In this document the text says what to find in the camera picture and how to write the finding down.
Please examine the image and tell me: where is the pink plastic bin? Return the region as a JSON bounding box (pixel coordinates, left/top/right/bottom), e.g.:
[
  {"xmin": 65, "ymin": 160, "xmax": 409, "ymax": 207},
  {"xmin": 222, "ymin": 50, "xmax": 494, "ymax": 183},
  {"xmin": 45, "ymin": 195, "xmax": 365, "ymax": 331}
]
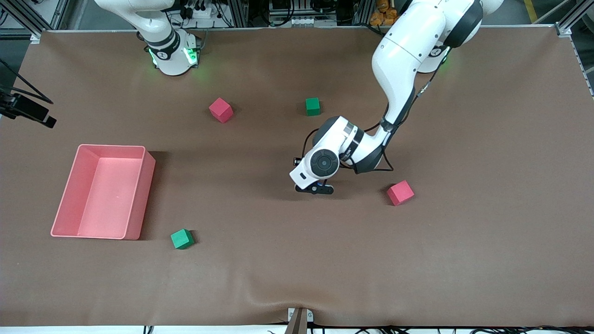
[{"xmin": 50, "ymin": 144, "xmax": 156, "ymax": 241}]

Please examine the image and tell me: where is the pink foam cube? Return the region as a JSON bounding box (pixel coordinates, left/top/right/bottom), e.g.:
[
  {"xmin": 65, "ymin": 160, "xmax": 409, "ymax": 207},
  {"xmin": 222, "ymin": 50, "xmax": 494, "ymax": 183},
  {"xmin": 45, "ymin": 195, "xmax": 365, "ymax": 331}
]
[
  {"xmin": 208, "ymin": 97, "xmax": 234, "ymax": 124},
  {"xmin": 386, "ymin": 180, "xmax": 415, "ymax": 206}
]

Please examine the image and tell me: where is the power strip with black plugs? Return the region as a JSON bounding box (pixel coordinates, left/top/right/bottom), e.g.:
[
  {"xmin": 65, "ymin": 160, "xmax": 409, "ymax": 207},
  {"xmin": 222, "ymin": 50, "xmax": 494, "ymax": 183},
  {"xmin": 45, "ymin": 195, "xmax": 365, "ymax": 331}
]
[{"xmin": 179, "ymin": 0, "xmax": 219, "ymax": 19}]

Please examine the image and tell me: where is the white power strip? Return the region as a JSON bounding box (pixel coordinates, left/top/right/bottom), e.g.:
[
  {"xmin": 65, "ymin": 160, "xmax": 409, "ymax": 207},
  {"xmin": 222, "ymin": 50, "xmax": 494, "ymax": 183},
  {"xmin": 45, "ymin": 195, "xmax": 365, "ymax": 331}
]
[{"xmin": 289, "ymin": 16, "xmax": 336, "ymax": 27}]

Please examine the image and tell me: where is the brown table cloth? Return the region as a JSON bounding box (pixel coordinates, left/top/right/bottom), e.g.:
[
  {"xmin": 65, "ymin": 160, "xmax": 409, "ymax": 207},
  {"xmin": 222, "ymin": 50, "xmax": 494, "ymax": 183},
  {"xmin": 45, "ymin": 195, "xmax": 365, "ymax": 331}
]
[{"xmin": 0, "ymin": 26, "xmax": 594, "ymax": 328}]

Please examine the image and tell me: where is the pile of orange items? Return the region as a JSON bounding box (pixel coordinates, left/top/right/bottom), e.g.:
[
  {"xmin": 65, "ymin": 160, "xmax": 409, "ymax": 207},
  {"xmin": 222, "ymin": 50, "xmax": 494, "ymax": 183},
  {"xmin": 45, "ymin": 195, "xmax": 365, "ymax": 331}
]
[{"xmin": 369, "ymin": 0, "xmax": 400, "ymax": 27}]

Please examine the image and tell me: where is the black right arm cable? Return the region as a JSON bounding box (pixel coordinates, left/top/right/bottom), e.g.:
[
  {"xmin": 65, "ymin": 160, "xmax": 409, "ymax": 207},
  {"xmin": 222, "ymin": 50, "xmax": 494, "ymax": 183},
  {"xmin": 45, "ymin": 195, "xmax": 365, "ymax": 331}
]
[{"xmin": 0, "ymin": 58, "xmax": 53, "ymax": 104}]

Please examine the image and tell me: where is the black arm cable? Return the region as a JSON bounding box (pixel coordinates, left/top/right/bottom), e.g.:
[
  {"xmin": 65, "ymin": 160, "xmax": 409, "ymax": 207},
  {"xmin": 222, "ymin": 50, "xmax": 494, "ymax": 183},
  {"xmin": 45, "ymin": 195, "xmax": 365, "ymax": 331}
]
[
  {"xmin": 348, "ymin": 70, "xmax": 439, "ymax": 174},
  {"xmin": 0, "ymin": 58, "xmax": 53, "ymax": 104}
]

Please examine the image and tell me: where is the aluminium frame profile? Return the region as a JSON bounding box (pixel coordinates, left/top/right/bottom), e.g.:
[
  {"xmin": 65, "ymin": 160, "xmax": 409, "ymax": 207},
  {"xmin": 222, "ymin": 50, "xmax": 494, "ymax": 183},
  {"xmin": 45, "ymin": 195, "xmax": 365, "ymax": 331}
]
[
  {"xmin": 0, "ymin": 0, "xmax": 70, "ymax": 45},
  {"xmin": 554, "ymin": 0, "xmax": 594, "ymax": 98}
]

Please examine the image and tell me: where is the metal table edge bracket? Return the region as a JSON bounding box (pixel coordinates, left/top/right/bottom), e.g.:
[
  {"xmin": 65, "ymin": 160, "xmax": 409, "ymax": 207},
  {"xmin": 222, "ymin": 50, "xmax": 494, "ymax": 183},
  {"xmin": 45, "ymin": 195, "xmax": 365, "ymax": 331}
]
[{"xmin": 287, "ymin": 307, "xmax": 314, "ymax": 334}]

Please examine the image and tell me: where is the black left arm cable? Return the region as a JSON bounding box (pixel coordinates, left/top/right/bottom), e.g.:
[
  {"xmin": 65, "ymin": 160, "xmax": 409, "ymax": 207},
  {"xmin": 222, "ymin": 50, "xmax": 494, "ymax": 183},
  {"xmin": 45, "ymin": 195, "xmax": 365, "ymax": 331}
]
[{"xmin": 348, "ymin": 70, "xmax": 439, "ymax": 174}]

